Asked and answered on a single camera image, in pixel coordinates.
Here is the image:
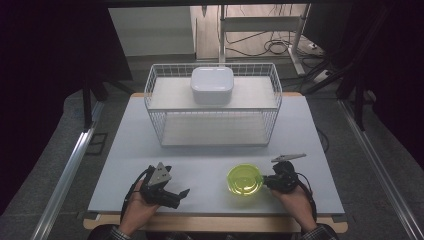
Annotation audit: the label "white wire rack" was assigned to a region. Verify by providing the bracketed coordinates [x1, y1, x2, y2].
[143, 62, 284, 148]

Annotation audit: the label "right hand-held gripper cable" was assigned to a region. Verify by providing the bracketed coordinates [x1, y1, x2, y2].
[294, 171, 318, 222]

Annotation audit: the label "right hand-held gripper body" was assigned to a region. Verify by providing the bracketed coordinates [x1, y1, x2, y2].
[266, 152, 307, 194]

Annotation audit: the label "person's right hand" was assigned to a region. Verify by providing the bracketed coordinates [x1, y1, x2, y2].
[270, 184, 318, 233]

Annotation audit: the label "white square bowl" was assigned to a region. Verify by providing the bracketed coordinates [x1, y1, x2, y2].
[190, 65, 235, 107]

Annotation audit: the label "person's left hand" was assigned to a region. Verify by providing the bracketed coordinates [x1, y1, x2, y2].
[118, 179, 162, 237]

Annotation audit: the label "white power strip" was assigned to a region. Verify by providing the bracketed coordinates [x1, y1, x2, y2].
[312, 68, 335, 84]

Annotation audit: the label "green translucent bowl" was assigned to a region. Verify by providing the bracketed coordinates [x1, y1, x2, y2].
[226, 162, 267, 197]

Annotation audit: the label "white desk frame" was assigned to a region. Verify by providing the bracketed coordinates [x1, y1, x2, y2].
[217, 3, 313, 76]

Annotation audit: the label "black cable beside table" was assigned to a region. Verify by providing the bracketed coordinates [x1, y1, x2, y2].
[315, 125, 331, 154]

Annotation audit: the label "aluminium rail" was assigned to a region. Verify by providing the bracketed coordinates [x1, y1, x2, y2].
[30, 100, 105, 240]
[337, 99, 424, 240]

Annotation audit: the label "black stand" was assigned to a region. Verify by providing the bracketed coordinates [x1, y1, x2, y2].
[81, 73, 135, 130]
[335, 76, 371, 132]

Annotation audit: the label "white panel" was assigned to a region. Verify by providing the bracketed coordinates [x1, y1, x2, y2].
[107, 6, 196, 58]

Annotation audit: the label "black floor frame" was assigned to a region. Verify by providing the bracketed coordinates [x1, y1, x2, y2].
[84, 132, 110, 156]

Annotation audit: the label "left hand-held gripper cable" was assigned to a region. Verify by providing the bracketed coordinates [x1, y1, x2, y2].
[119, 167, 152, 222]

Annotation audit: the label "black floor cables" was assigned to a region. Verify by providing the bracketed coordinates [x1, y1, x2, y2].
[225, 30, 323, 58]

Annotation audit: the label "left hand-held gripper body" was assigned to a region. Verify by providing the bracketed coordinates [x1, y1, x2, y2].
[139, 161, 178, 208]

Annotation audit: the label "hand-held gripper cable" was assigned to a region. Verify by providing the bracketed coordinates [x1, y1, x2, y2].
[119, 167, 152, 222]
[294, 171, 318, 222]

